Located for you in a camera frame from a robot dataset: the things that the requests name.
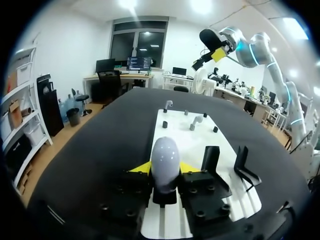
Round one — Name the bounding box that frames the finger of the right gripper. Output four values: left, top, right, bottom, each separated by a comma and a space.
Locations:
210, 48, 227, 63
191, 52, 213, 72

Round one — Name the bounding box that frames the white plate with black stands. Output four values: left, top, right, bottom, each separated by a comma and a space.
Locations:
139, 107, 263, 240

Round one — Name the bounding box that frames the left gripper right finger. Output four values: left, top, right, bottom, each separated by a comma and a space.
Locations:
178, 161, 236, 225

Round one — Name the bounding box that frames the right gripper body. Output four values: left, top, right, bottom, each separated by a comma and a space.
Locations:
199, 28, 232, 54

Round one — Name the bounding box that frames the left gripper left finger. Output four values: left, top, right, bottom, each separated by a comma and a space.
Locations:
98, 161, 154, 228

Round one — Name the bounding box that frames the pale grey earbud case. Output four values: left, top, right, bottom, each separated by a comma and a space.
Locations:
151, 136, 181, 195

